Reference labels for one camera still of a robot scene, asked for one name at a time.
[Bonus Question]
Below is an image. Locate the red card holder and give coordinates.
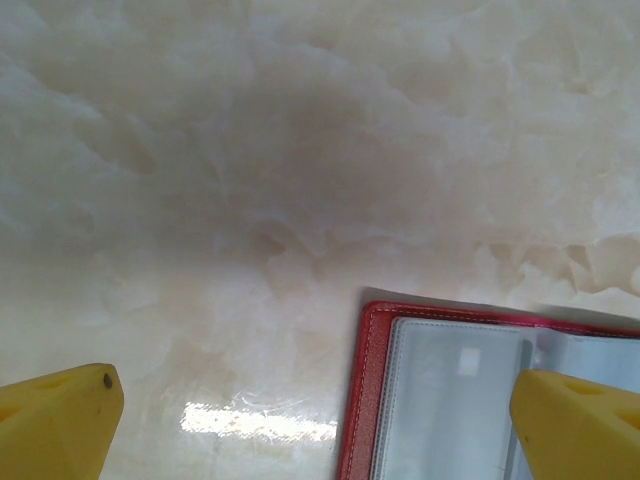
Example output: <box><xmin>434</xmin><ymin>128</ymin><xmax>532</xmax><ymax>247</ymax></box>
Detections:
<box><xmin>334</xmin><ymin>299</ymin><xmax>640</xmax><ymax>480</ymax></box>

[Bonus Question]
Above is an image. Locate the black-yellow left gripper left finger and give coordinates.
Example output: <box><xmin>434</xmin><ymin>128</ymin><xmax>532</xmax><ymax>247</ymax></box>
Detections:
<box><xmin>0</xmin><ymin>363</ymin><xmax>125</xmax><ymax>480</ymax></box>

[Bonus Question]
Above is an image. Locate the black-yellow left gripper right finger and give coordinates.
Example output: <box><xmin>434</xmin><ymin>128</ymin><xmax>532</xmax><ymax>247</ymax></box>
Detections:
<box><xmin>508</xmin><ymin>369</ymin><xmax>640</xmax><ymax>480</ymax></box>

